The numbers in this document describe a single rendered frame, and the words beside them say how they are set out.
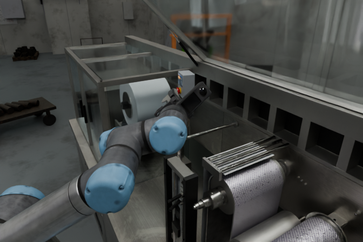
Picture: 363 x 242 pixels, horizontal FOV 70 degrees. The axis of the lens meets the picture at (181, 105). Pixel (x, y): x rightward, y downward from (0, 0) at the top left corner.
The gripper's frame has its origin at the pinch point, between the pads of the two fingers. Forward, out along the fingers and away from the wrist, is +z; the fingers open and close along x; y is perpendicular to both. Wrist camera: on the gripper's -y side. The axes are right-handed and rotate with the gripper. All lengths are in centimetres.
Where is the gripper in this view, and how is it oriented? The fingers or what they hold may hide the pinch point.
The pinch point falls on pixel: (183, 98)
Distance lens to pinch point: 86.1
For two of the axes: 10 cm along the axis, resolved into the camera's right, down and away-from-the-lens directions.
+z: 0.5, -2.2, 9.7
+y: -7.6, 6.2, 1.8
